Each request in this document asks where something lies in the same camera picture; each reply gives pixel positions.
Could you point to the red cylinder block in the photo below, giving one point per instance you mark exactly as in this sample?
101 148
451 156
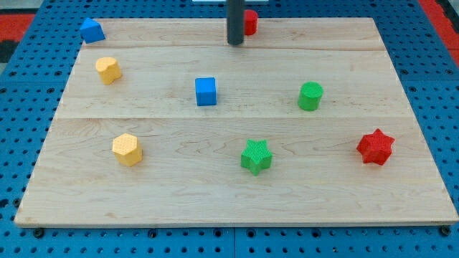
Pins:
250 19

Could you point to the wooden board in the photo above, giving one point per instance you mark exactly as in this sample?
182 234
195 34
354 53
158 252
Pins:
191 176

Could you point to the green star block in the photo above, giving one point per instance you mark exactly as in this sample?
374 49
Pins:
256 156

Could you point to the blue cube block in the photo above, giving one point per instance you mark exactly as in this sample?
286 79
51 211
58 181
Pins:
206 91

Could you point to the green cylinder block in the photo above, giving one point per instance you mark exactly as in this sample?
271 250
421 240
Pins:
310 96

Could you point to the yellow hexagon block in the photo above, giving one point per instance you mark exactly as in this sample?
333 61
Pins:
127 149

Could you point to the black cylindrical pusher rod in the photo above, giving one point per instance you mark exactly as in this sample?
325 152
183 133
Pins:
235 22

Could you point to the yellow heart block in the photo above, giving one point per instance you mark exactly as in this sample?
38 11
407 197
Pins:
108 69

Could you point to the red star block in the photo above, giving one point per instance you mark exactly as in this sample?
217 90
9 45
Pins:
376 147

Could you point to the blue triangular prism block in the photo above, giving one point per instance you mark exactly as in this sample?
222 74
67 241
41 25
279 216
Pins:
91 31

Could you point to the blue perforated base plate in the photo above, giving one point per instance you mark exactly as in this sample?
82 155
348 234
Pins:
35 77

